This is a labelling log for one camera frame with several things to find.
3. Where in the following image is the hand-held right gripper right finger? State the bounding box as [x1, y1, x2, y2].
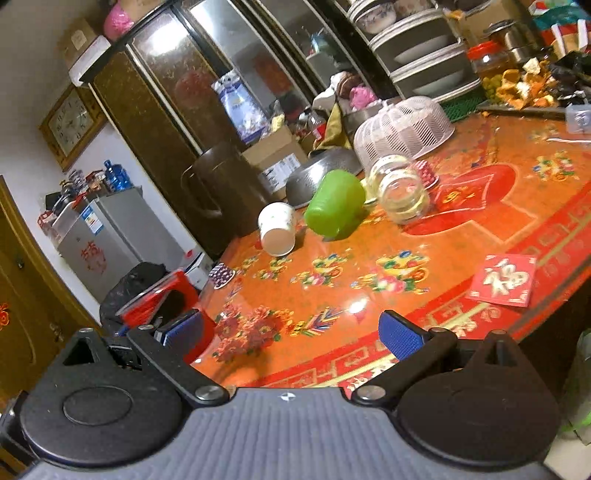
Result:
[352, 310, 525, 407]

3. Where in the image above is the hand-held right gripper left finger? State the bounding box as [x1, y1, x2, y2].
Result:
[60, 308, 230, 407]

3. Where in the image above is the white paper cup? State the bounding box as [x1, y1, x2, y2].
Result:
[257, 202, 297, 258]

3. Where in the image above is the green plastic cup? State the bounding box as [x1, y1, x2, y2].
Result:
[304, 169, 367, 241]

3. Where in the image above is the small patterned paper cup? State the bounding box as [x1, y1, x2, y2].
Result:
[412, 160, 440, 188]

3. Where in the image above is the red plastic bin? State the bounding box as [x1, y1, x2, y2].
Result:
[117, 270, 217, 364]

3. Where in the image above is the orange printed tablecloth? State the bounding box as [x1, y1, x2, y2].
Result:
[190, 111, 591, 389]

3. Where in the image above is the patterned round lid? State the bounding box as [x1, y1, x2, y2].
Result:
[208, 263, 236, 289]

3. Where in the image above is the black trash bag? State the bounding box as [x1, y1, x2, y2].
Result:
[99, 261, 186, 335]

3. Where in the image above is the grey small refrigerator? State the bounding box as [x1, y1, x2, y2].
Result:
[51, 185, 186, 304]

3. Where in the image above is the red paper square gold print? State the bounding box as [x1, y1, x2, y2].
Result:
[465, 254, 537, 308]

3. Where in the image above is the dark brown plastic jug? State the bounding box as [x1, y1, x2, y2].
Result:
[180, 141, 274, 260]

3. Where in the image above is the clear glass jar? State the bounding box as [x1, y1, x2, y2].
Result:
[368, 155, 431, 226]

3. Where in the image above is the wooden door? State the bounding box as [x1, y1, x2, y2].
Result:
[0, 175, 101, 411]

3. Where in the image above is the blue water bottle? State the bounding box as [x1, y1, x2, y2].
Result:
[103, 160, 133, 193]

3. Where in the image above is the metal basin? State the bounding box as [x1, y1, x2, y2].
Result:
[285, 147, 363, 209]

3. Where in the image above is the green and white plastic bag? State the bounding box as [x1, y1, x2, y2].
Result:
[558, 329, 591, 446]

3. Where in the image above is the brown cardboard box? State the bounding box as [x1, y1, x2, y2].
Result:
[241, 126, 308, 195]

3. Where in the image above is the white plastic mesh food cover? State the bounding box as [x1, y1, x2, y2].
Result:
[353, 95, 456, 169]

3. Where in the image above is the white and blue bag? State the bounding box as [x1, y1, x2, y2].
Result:
[211, 71, 269, 145]

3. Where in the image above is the dark wooden glass cabinet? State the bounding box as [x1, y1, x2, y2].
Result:
[79, 0, 398, 259]

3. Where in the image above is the green plastic mat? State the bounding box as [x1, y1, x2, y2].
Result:
[440, 89, 491, 123]

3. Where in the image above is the pile of orange peels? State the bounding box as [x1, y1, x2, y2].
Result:
[480, 58, 571, 110]

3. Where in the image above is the clear plastic container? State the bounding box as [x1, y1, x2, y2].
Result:
[565, 104, 591, 136]

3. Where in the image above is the grey dish rack with plates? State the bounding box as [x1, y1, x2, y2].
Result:
[345, 0, 484, 103]

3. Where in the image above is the glass jar with red lid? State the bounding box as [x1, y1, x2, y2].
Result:
[467, 41, 514, 86]

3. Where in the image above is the cardboard box with white lid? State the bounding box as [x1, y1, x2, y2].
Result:
[57, 17, 112, 71]

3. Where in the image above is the pink plastic bag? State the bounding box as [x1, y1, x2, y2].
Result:
[102, 0, 136, 41]

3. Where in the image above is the wooden wall clock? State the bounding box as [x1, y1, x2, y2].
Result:
[39, 85, 108, 172]

